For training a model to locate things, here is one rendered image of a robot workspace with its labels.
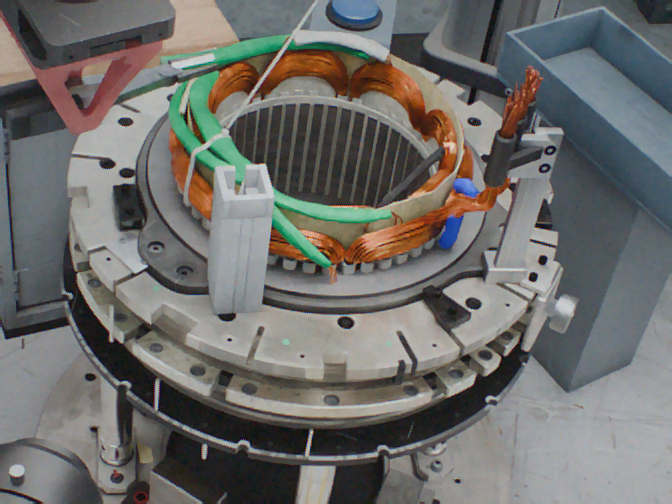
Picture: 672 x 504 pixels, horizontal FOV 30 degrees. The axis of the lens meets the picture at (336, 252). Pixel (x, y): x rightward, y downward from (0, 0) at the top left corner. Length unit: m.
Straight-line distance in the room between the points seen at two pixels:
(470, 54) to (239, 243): 0.63
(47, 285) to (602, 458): 0.50
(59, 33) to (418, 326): 0.28
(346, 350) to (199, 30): 0.37
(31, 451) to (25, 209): 0.76
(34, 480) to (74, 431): 0.76
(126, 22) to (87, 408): 0.52
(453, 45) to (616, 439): 0.42
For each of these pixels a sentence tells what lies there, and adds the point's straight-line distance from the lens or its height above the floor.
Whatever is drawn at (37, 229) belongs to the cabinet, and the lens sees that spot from 1.07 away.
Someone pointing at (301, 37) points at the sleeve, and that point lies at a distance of 0.84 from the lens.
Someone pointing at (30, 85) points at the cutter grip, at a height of 1.22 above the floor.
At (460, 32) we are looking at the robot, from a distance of 1.27.
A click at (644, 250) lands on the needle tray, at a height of 0.95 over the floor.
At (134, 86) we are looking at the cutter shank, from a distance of 0.70.
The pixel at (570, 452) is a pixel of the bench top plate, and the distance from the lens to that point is 1.12.
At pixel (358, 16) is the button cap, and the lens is 1.08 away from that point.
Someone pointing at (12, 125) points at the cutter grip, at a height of 1.21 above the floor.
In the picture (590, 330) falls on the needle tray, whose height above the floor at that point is 0.86.
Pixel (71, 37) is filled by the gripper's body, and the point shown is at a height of 1.29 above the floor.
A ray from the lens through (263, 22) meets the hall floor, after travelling 2.94.
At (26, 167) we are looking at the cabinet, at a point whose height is 0.97.
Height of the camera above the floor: 1.63
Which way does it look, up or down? 43 degrees down
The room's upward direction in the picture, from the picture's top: 10 degrees clockwise
